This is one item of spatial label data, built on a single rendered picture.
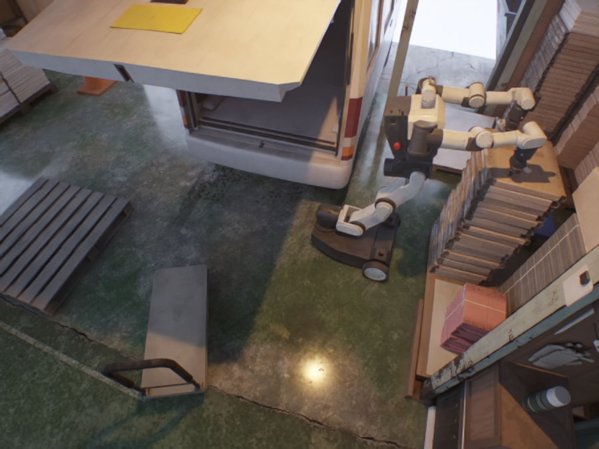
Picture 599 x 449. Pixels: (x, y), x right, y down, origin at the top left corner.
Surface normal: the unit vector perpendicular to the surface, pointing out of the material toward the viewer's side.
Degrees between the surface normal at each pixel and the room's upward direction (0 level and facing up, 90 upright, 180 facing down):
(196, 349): 0
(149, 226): 0
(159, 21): 10
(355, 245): 0
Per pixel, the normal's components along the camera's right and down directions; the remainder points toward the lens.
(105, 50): -0.07, -0.47
